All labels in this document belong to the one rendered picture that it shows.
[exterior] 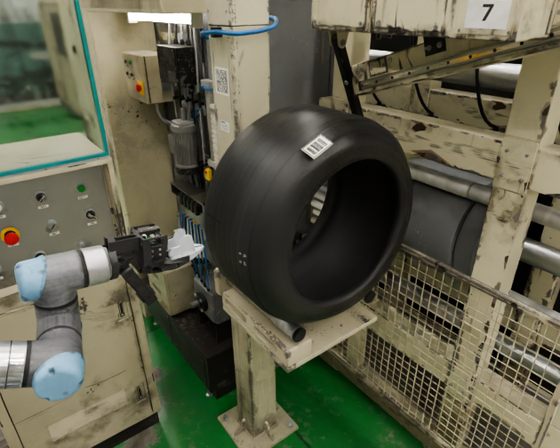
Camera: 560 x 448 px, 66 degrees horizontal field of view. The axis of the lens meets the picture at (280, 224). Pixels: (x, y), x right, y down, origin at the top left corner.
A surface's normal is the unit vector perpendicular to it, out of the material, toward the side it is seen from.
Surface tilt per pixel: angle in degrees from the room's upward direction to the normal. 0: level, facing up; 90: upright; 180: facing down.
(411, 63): 90
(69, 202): 90
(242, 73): 90
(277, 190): 62
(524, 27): 90
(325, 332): 0
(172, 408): 0
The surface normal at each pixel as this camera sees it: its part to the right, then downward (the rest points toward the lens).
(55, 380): 0.43, 0.42
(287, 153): -0.28, -0.46
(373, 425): -0.01, -0.89
